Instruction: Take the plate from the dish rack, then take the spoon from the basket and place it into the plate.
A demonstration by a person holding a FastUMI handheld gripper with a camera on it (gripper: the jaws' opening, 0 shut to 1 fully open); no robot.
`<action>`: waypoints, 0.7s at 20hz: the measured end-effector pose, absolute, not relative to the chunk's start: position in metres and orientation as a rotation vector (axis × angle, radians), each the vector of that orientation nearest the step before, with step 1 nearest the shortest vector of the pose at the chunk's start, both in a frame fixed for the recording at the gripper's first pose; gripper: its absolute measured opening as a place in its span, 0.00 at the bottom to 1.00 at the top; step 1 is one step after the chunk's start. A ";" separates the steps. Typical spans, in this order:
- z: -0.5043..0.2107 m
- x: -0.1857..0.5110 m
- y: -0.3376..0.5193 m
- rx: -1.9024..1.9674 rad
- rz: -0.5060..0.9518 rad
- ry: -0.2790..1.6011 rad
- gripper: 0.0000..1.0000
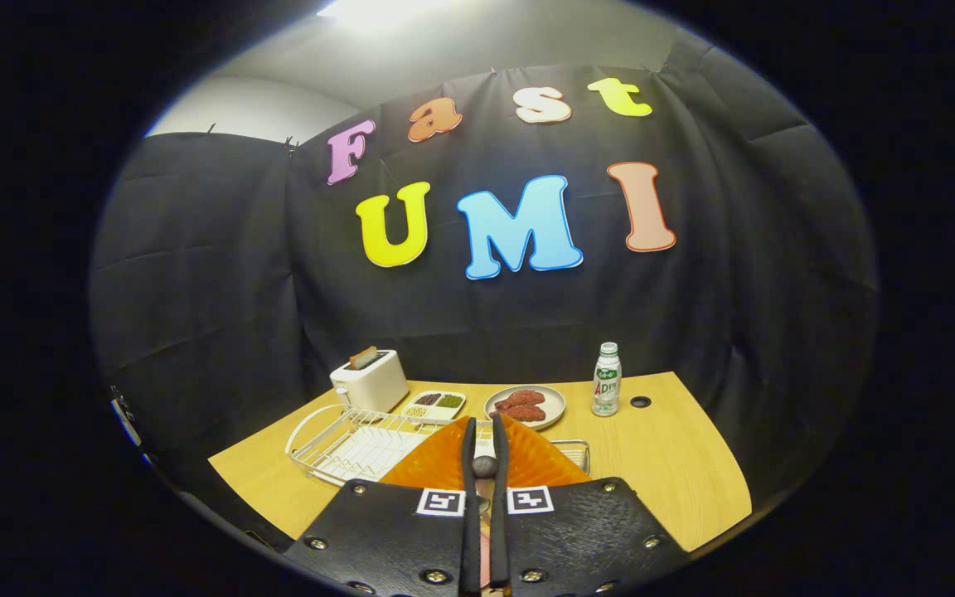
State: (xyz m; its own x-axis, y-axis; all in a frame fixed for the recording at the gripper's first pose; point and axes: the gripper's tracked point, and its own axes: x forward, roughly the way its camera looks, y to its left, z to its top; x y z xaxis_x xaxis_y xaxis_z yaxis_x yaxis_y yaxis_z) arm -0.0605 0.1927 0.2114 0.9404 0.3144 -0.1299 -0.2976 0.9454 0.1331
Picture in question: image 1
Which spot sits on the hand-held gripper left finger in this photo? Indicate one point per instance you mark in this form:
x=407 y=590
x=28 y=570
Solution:
x=467 y=539

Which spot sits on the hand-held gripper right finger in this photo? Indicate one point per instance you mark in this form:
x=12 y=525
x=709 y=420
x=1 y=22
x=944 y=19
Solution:
x=500 y=539

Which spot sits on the beige round plate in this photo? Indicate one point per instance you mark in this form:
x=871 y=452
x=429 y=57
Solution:
x=552 y=402

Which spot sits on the white divided dish with beans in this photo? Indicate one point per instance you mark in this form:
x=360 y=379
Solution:
x=436 y=412

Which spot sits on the white drip tray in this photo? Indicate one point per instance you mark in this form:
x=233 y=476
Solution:
x=378 y=452

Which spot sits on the white drink bottle green label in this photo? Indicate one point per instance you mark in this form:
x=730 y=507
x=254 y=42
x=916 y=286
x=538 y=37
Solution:
x=607 y=385

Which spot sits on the red meat slice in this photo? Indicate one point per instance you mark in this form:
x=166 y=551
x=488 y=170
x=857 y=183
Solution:
x=527 y=413
x=521 y=398

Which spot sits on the pink plate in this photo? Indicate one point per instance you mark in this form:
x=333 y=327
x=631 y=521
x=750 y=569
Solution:
x=485 y=555

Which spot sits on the black backdrop cloth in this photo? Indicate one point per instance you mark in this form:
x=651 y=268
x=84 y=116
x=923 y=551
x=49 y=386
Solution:
x=734 y=290

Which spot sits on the brown toast slice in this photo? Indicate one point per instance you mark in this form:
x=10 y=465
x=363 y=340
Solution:
x=363 y=358

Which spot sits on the white toaster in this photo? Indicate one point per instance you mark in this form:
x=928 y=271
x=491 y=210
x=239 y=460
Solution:
x=374 y=385

